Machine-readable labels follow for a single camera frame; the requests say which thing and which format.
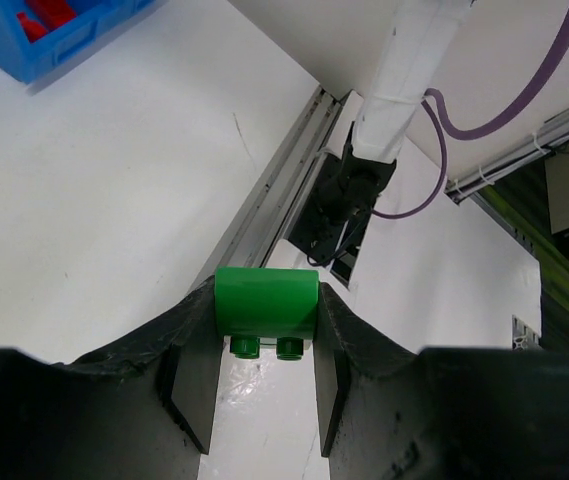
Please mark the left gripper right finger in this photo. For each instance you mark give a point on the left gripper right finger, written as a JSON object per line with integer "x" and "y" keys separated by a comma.
{"x": 443, "y": 413}

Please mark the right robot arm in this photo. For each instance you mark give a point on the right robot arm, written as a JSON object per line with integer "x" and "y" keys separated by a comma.
{"x": 348, "y": 184}

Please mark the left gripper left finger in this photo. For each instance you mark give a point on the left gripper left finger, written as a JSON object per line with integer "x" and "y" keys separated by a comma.
{"x": 140, "y": 407}

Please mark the aluminium frame rail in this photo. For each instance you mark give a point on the aluminium frame rail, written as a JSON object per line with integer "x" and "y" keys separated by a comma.
{"x": 272, "y": 205}

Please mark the green brick top cluster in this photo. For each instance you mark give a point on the green brick top cluster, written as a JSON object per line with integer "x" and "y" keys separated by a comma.
{"x": 259, "y": 308}

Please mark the red curved long brick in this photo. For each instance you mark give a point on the red curved long brick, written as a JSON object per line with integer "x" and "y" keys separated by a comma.
{"x": 47, "y": 16}

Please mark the blue divided bin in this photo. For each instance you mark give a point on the blue divided bin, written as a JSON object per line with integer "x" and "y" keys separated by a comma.
{"x": 27, "y": 62}

